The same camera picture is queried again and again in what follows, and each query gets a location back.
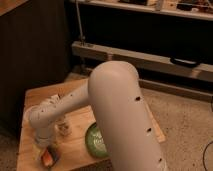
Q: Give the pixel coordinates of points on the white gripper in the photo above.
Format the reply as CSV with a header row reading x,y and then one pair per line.
x,y
44,139

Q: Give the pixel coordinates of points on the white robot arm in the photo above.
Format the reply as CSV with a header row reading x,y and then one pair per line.
x,y
114,94

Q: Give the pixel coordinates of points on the green ceramic bowl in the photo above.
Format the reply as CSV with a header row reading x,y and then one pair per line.
x,y
94,142

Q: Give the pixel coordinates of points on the small wooden table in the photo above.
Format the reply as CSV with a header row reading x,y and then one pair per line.
x,y
72,149

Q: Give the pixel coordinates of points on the dark wooden cabinet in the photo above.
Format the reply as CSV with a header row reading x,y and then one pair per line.
x,y
33,53

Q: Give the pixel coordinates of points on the grey metal beam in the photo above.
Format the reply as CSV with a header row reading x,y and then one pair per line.
x,y
151,62

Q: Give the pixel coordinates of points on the thin metal pole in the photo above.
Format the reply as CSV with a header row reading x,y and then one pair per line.
x,y
79,23

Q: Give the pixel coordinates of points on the cluttered wooden shelf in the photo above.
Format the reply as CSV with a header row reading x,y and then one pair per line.
x,y
156,9

